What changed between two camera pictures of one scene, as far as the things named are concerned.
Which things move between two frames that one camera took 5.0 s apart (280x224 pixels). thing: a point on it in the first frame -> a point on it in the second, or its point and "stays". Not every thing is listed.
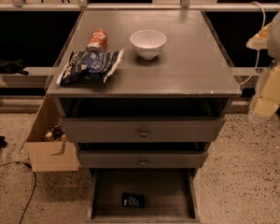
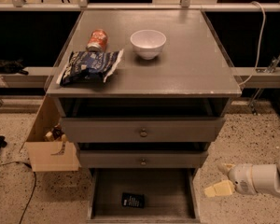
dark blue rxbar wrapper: [133, 200] stays
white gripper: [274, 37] -> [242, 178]
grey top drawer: [140, 130] stays
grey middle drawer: [143, 159] stays
